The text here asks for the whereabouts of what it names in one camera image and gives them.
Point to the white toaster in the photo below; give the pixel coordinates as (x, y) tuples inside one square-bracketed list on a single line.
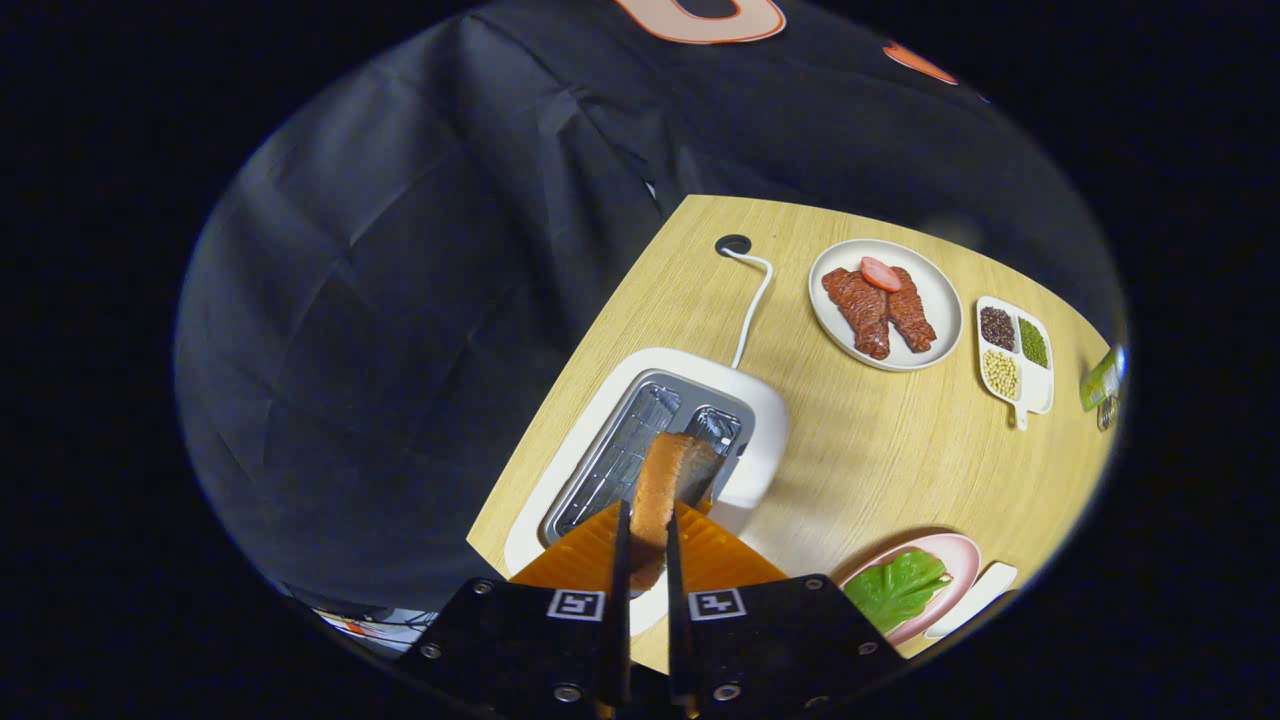
[(760, 440)]

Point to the pink round plate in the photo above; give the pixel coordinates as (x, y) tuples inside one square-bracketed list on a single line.
[(960, 565)]

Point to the brown meat piece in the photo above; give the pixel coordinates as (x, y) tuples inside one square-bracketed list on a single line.
[(912, 315), (865, 315)]

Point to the green label metal bottle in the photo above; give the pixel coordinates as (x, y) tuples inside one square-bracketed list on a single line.
[(1100, 380)]

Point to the brown crust bread slice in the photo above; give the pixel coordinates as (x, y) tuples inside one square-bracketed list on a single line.
[(655, 500)]

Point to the black backdrop cloth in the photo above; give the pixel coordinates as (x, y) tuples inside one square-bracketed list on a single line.
[(400, 300)]

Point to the white round plate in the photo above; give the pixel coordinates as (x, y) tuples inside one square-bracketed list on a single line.
[(935, 300)]

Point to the white square plate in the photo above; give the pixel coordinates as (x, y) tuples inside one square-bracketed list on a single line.
[(975, 598)]

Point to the white divided dish of beans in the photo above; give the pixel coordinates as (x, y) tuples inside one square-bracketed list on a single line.
[(1035, 390)]

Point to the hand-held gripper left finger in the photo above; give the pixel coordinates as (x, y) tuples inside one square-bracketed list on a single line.
[(621, 620)]

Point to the red sausage slice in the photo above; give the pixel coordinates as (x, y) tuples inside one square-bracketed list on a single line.
[(880, 273)]

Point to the green lettuce leaf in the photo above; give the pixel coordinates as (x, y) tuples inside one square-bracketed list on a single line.
[(895, 590)]

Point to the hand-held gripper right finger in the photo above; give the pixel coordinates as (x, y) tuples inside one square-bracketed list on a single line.
[(678, 620)]

